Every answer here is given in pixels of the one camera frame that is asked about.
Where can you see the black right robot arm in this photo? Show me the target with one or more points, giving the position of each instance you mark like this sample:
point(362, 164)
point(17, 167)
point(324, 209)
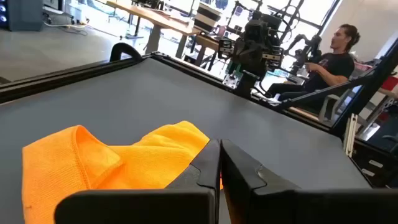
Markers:
point(248, 84)

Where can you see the person's forearm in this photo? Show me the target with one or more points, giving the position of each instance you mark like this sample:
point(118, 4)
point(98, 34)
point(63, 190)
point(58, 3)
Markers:
point(388, 92)

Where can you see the grey computer tower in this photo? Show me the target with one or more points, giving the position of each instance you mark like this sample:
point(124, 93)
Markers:
point(23, 14)

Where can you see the small wooden desk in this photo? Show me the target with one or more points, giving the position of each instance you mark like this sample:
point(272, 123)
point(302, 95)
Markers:
point(206, 42)

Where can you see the black drawer unit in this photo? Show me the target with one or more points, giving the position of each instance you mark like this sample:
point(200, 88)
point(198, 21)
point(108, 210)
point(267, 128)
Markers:
point(373, 165)

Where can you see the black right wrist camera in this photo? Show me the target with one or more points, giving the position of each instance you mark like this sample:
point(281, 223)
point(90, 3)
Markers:
point(254, 29)

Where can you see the grey chair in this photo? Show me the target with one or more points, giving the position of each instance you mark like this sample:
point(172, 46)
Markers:
point(329, 105)

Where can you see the person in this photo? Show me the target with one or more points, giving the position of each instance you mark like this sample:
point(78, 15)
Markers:
point(332, 67)

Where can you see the stacked black white boxes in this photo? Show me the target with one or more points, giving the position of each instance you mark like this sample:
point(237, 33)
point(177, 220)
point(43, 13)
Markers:
point(206, 17)

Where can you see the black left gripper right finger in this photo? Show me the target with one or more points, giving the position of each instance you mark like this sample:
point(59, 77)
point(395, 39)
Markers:
point(280, 207)

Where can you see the black table frame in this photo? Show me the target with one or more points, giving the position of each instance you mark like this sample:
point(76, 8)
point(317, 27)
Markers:
point(77, 70)

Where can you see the white metal bracket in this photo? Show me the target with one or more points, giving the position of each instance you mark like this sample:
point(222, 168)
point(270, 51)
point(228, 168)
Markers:
point(350, 133)

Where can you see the orange microfibre towel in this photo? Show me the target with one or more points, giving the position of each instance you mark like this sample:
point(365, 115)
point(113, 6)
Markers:
point(93, 161)

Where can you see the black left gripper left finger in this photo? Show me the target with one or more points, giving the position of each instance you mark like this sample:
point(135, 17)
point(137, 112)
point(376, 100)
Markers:
point(140, 207)

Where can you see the long wooden desk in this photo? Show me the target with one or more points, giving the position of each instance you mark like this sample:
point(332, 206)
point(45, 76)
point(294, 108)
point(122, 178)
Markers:
point(158, 18)

